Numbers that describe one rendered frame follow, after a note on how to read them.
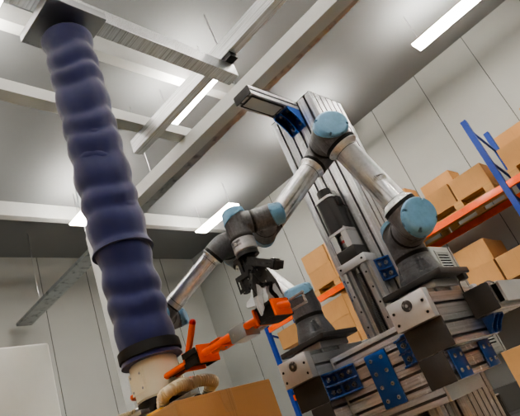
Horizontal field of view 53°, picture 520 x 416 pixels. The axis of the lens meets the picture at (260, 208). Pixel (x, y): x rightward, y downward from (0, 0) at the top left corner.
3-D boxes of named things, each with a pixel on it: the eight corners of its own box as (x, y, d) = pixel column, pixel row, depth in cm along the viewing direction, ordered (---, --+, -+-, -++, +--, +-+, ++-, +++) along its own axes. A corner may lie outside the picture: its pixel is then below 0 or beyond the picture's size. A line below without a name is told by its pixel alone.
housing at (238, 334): (231, 345, 157) (226, 330, 159) (247, 342, 162) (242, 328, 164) (246, 335, 153) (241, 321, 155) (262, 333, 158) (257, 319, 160)
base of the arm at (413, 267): (416, 290, 183) (404, 266, 187) (453, 271, 174) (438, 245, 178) (395, 292, 172) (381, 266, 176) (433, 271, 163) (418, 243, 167)
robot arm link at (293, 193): (315, 143, 202) (243, 238, 183) (319, 126, 192) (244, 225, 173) (341, 158, 199) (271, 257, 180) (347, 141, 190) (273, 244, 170)
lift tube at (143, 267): (109, 376, 184) (55, 142, 227) (159, 368, 201) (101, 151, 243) (144, 353, 173) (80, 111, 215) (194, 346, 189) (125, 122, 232)
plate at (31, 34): (21, 42, 252) (19, 35, 254) (78, 61, 274) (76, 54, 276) (49, -4, 236) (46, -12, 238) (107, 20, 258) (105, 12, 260)
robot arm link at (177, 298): (238, 235, 217) (162, 329, 210) (245, 243, 227) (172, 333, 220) (219, 219, 222) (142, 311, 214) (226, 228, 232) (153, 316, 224)
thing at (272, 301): (257, 327, 149) (250, 310, 151) (273, 324, 155) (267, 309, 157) (276, 314, 145) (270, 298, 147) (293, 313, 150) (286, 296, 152)
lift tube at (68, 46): (80, 266, 202) (28, 36, 254) (133, 267, 220) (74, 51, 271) (112, 235, 190) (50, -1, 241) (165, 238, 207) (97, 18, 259)
